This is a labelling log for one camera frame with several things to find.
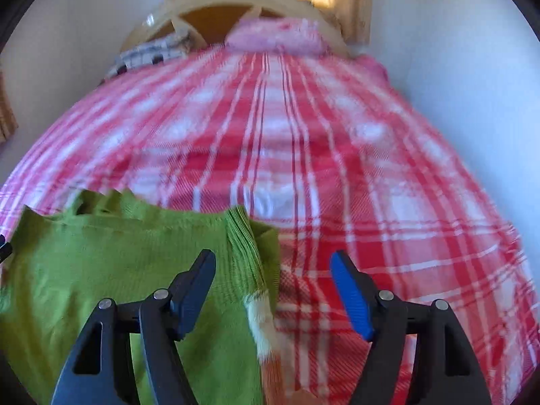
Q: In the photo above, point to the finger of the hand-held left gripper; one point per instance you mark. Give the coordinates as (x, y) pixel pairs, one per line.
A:
(4, 251)

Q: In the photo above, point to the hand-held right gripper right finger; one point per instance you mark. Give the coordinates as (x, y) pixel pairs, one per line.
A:
(350, 295)

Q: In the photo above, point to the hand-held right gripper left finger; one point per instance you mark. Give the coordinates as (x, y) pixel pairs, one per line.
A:
(192, 291)

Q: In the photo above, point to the green striped knit sweater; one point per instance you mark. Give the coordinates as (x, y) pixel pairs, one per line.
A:
(105, 261)

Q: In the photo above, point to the beige side window curtain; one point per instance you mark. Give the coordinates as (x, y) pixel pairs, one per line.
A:
(6, 109)

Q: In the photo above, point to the bed with red plaid sheet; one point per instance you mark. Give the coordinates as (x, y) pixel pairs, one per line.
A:
(295, 156)

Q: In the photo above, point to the pink cloth beside bed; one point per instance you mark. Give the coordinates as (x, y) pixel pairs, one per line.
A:
(373, 67)

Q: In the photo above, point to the white patterned pillow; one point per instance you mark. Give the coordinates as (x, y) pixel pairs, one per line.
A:
(143, 55)

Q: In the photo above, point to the pink floral pillow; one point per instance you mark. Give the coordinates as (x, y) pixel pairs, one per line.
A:
(278, 36)

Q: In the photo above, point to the cream arched wooden headboard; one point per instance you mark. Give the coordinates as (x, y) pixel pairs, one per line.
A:
(219, 21)

